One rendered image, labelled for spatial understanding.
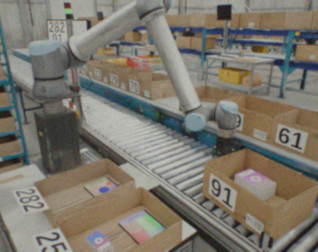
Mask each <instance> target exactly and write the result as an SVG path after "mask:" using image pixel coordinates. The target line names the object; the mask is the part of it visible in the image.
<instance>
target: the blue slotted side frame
mask: <svg viewBox="0 0 318 252"><path fill-rule="evenodd" d="M11 51H13V55H14V56H16V57H17V58H19V59H22V60H24V61H25V62H28V63H30V64H31V62H30V57H29V56H28V55H24V54H22V53H20V52H16V51H14V50H11ZM66 78H67V79H66ZM64 79H65V80H67V81H68V72H67V71H64ZM80 80H81V81H80ZM79 84H80V85H79V86H80V87H81V88H84V89H88V88H89V89H88V90H87V91H90V89H91V91H90V92H91V93H95V94H96V95H99V96H101V97H104V95H105V97H104V99H105V98H106V99H107V100H109V101H112V102H113V103H116V104H118V105H121V106H122V107H125V108H126V109H127V104H126V98H127V99H129V110H131V111H132V112H135V109H136V112H135V113H139V115H142V116H143V117H147V119H151V120H152V121H155V116H154V113H155V109H156V110H158V111H160V121H158V120H157V119H156V122H157V123H160V124H161V125H162V126H166V128H171V130H172V131H176V132H177V134H178V133H181V134H182V135H183V137H184V136H187V137H188V139H194V141H195V143H196V142H197V141H198V142H200V143H201V145H204V144H206V145H207V146H208V149H210V148H213V147H214V146H216V140H215V137H216V138H217V137H219V136H218V131H217V130H215V129H214V128H211V127H207V126H205V127H204V128H203V129H202V134H201V130H200V131H197V132H194V136H192V137H191V135H190V134H188V133H186V134H185V132H186V129H185V128H186V125H185V117H182V116H180V115H176V114H175V113H174V112H170V111H166V110H165V109H161V108H160V107H158V106H155V105H151V104H150V103H146V102H145V101H143V100H139V99H136V98H135V97H131V96H129V95H128V94H124V93H121V92H119V91H116V90H114V89H111V88H109V87H106V86H104V85H101V84H99V83H96V82H92V81H91V80H89V79H86V78H83V77H81V76H79ZM90 85H91V86H90ZM89 86H90V87H89ZM105 92H106V93H105ZM108 93H109V94H108ZM113 95H114V96H113ZM131 107H132V109H131ZM153 111H154V113H153ZM162 115H163V117H162ZM177 121H178V124H177ZM164 122H165V125H164ZM183 123H184V127H183ZM204 140H205V143H204ZM232 140H233V141H234V142H236V143H239V144H240V149H239V150H242V149H249V150H251V151H252V152H256V153H257V154H260V155H262V156H264V157H265V158H268V159H270V160H273V161H274V162H277V163H279V164H281V165H282V166H285V167H287V168H288V167H290V169H291V170H294V171H296V172H298V173H302V175H303V176H307V177H309V178H310V179H314V178H315V182H318V169H315V168H313V167H310V166H307V165H305V164H303V163H300V162H297V161H295V160H292V159H290V158H288V157H284V156H282V155H280V154H276V153H274V152H272V151H269V150H267V149H264V148H261V147H259V146H257V145H254V144H251V143H249V142H245V141H244V140H241V139H239V138H236V137H233V139H232ZM211 143H212V146H211ZM316 203H318V195H317V197H316V201H315V204H316Z"/></svg>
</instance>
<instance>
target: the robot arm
mask: <svg viewBox="0 0 318 252"><path fill-rule="evenodd" d="M172 3H173V0H133V1H132V2H131V3H129V4H127V5H126V6H124V7H123V8H121V9H120V10H118V11H117V12H115V13H114V14H112V15H111V16H109V17H108V18H106V19H105V20H103V21H102V22H99V24H97V25H95V26H94V27H93V28H91V29H89V30H88V31H86V32H85V33H84V34H82V35H80V36H71V37H70V38H68V39H67V40H66V41H63V42H61V43H60V41H58V40H36V41H35V42H31V43H30V44H29V45H28V49H29V51H28V53H29V55H30V62H31V67H32V73H33V77H34V84H33V87H32V97H35V98H41V99H48V98H57V97H64V96H65V95H69V94H70V88H69V87H68V84H67V83H66V81H65V78H64V71H66V70H69V69H74V68H81V67H82V66H83V65H85V64H86V63H87V61H88V60H89V59H90V58H91V55H92V53H95V52H97V51H98V50H100V49H101V48H102V47H105V46H106V45H107V44H110V43H111V42H113V41H114V40H117V39H118V38H120V37H121V36H122V35H125V34H127V33H128V32H130V31H131V30H133V29H135V28H136V27H137V26H140V25H141V24H143V23H144V24H146V25H147V29H148V32H149V34H150V35H151V38H152V41H153V42H154V45H155V47H156V49H157V51H158V55H159V56H160V59H161V61H162V62H163V66H164V68H165V70H166V73H167V75H168V76H169V79H170V82H171V83H172V87H173V88H174V90H175V93H176V96H177V97H178V100H179V103H180V105H181V107H182V111H183V113H184V116H185V117H186V118H185V120H184V123H185V125H186V127H187V128H188V129H189V130H190V131H194V132H197V131H201V130H202V129H203V128H204V127H205V126H206V123H207V122H208V121H213V122H217V135H218V137H217V138H216V146H214V147H213V155H212V156H215V155H216V156H217V157H218V158H219V157H222V156H224V155H228V154H231V153H233V152H234V151H233V150H234V149H238V150H239V148H240V145H239V144H238V143H237V142H233V141H232V140H233V137H235V136H236V124H237V118H238V105H237V104H236V103H233V102H231V101H225V100H222V101H221V102H220V103H204V102H202V101H200V100H199V99H198V96H197V93H196V91H195V89H194V86H193V85H192V82H191V78H190V77H189V75H188V72H187V70H186V67H185V64H184V62H183V61H182V57H181V56H180V53H179V50H178V48H177V47H176V43H175V41H174V39H173V36H172V34H171V32H170V29H169V26H168V25H167V21H166V20H165V18H164V14H165V13H166V12H168V11H169V9H170V8H171V6H172ZM214 149H217V150H216V152H215V153H214Z"/></svg>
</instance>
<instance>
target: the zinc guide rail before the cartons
mask: <svg viewBox="0 0 318 252"><path fill-rule="evenodd" d="M12 50H14V51H16V52H19V53H22V54H24V55H26V56H29V57H30V55H29V54H26V53H24V52H20V51H18V50H16V49H12ZM79 76H80V77H83V78H86V79H88V80H91V81H93V82H95V83H99V84H101V85H103V86H106V87H109V88H110V89H114V90H116V91H119V92H121V93H124V94H126V95H129V96H131V97H134V98H136V99H139V100H141V101H145V102H146V103H149V104H151V105H155V106H156V107H160V108H161V109H165V110H166V111H170V112H171V113H175V114H176V115H180V116H182V117H185V114H184V113H183V112H181V111H178V110H176V109H173V108H170V107H168V106H164V105H162V104H160V103H156V102H154V101H153V100H149V99H146V98H144V97H140V96H139V95H136V94H133V93H130V92H128V91H124V90H123V89H119V88H117V87H114V86H112V85H108V84H106V83H103V82H101V81H97V80H96V79H92V78H91V77H90V78H91V79H89V77H87V76H85V75H82V74H80V73H79ZM185 118H186V117H185ZM206 126H207V127H210V128H214V129H215V130H218V125H217V124H213V123H211V122H207V123H206ZM235 137H236V138H239V139H240V140H244V141H245V142H248V143H251V144H254V145H255V146H259V147H261V148H264V149H267V150H269V151H271V152H274V153H276V154H279V155H282V156H284V157H286V158H290V159H292V160H294V161H297V162H300V163H301V164H305V165H307V166H310V167H313V168H315V169H316V170H318V163H317V162H315V161H312V160H308V159H307V158H305V157H302V156H298V155H297V154H293V153H291V152H288V151H285V150H283V149H280V148H277V147H275V146H272V145H269V144H267V143H264V142H261V141H259V140H256V139H254V138H250V137H249V136H245V135H244V134H240V133H235Z"/></svg>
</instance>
